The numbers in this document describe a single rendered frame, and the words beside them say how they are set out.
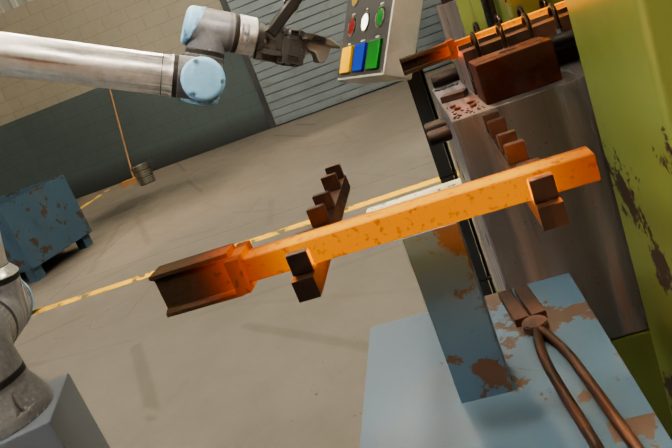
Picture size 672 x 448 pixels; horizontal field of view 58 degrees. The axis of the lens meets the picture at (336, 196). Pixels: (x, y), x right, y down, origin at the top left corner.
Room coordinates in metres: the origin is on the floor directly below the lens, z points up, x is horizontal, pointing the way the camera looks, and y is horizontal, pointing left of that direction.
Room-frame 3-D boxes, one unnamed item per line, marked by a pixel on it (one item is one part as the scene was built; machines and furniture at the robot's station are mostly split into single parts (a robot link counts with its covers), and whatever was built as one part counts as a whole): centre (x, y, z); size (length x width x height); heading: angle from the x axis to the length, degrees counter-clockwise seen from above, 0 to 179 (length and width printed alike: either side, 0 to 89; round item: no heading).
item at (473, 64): (0.96, -0.34, 0.95); 0.12 x 0.09 x 0.07; 80
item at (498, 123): (0.73, -0.11, 0.94); 0.23 x 0.06 x 0.02; 78
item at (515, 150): (0.62, -0.08, 0.94); 0.23 x 0.06 x 0.02; 78
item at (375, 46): (1.59, -0.22, 1.01); 0.07 x 0.05 x 0.07; 15
